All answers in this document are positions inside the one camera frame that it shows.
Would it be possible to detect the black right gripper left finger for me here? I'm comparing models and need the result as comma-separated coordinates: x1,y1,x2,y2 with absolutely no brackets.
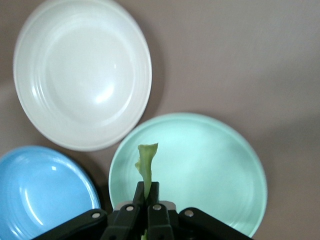
32,181,146,240

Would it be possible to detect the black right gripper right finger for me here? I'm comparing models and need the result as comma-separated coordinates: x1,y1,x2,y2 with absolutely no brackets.
147,181,253,240

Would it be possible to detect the green lettuce leaf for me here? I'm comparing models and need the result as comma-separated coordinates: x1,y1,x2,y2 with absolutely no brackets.
134,142,159,240

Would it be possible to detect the mint green round plate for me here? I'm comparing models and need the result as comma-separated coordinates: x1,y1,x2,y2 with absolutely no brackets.
108,112,268,238

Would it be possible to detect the blue round plate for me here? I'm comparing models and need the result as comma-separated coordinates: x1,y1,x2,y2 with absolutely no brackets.
0,145,102,240

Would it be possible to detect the beige round plate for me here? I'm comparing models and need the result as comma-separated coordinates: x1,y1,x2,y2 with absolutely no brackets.
12,0,153,152

